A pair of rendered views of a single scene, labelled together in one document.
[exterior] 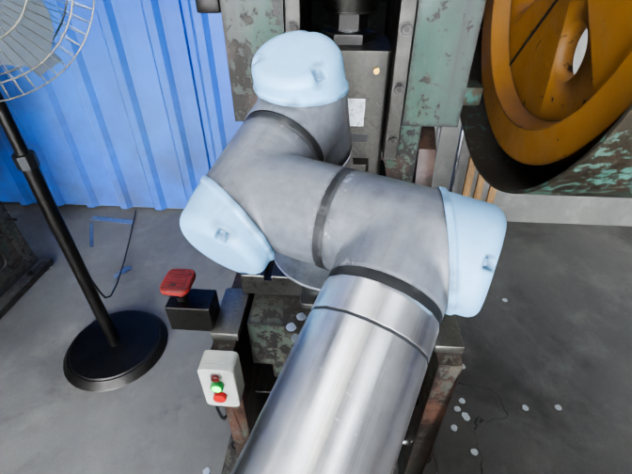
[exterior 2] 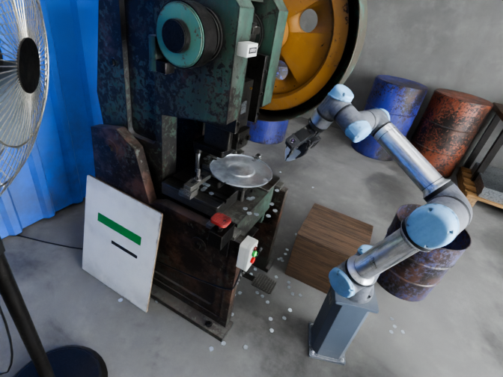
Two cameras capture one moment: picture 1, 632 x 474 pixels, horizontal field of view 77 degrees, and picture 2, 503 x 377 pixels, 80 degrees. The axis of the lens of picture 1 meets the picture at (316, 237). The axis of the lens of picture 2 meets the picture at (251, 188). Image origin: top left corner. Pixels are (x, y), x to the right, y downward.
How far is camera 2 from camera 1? 1.11 m
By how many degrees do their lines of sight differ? 57
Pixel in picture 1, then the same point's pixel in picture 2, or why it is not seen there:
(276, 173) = (365, 114)
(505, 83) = not seen: hidden behind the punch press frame
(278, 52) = (343, 90)
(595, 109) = (311, 87)
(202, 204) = (366, 125)
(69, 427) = not seen: outside the picture
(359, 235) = (380, 119)
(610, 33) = (298, 65)
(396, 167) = not seen: hidden behind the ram
